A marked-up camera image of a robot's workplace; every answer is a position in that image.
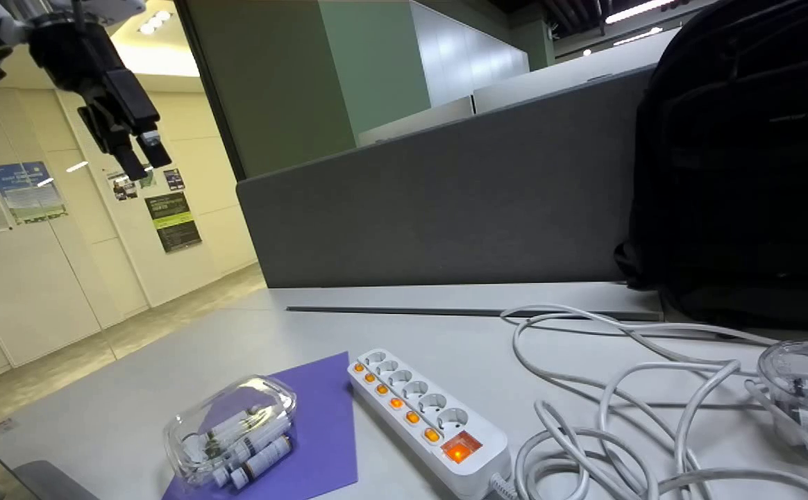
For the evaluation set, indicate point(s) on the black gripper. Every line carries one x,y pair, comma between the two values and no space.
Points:
98,80

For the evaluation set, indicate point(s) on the white six-socket power strip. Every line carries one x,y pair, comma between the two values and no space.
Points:
421,417

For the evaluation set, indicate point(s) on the green pillar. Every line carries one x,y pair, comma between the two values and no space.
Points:
281,73

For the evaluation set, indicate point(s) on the clear plastic container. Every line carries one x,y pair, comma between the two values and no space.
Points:
237,431

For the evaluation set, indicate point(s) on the grey partition panel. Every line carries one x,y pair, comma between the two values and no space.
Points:
441,203

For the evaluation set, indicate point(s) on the purple paper sheet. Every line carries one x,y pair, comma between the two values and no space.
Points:
324,417

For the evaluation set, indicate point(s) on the fluorescent ceiling lamp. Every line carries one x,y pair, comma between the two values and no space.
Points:
639,10

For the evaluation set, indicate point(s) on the black backpack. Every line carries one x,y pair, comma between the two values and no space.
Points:
746,157

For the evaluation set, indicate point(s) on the small wall photo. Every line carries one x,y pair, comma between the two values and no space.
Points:
123,187
173,178

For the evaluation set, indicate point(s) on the dark green wall poster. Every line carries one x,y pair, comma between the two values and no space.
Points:
173,223

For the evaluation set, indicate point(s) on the blue and white wall poster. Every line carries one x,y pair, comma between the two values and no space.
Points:
28,191

